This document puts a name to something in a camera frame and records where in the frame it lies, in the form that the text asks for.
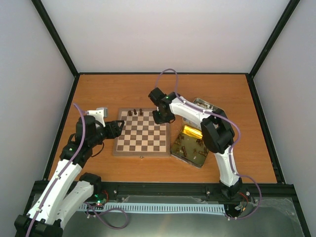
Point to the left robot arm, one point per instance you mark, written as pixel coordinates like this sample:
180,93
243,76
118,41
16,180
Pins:
58,202

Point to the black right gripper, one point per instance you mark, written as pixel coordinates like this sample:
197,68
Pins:
157,121

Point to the small green circuit board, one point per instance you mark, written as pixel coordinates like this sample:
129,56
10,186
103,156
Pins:
101,199

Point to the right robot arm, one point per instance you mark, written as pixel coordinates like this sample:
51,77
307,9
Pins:
217,133

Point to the black frame post right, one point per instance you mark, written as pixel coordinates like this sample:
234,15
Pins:
284,18

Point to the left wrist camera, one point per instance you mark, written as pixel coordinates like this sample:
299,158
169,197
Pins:
100,114

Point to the light blue cable duct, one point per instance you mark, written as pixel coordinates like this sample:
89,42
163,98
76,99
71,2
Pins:
164,208

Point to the black frame post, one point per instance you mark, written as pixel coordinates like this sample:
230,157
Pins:
284,18
54,35

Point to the pile of white chess pieces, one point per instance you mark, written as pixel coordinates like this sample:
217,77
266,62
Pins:
205,106

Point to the gold tin tray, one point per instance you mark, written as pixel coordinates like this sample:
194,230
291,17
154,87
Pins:
190,131

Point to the pile of dark chess pieces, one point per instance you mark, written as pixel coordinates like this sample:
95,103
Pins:
189,147

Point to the black frame post left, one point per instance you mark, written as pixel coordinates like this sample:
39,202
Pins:
54,35

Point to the silver tin tray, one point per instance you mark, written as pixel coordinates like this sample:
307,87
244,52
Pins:
198,100

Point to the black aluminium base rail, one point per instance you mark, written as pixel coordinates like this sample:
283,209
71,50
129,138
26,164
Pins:
205,191

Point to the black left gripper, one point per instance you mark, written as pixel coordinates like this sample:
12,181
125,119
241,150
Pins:
114,132

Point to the wooden folding chess board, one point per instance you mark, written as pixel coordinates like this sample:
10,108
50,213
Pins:
141,136

